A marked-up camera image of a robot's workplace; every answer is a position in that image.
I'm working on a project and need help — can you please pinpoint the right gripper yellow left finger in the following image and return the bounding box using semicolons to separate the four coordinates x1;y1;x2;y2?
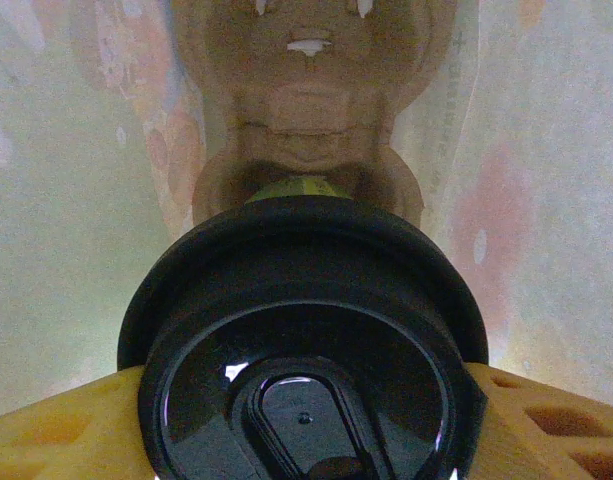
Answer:
0;364;155;480

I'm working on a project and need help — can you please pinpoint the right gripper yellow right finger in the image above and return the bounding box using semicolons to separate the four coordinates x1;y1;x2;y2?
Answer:
465;362;613;480

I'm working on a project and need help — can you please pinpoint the white paper takeout bag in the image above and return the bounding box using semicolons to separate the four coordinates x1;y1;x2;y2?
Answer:
0;0;613;421

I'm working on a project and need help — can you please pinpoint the black plastic cup lid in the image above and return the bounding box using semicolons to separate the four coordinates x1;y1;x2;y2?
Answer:
116;199;490;480

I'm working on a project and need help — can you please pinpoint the green white paper cup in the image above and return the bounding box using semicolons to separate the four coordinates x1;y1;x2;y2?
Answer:
243;175;355;206

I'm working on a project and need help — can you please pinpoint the brown pulp cup carrier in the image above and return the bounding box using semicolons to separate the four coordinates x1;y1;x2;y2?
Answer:
190;0;427;226

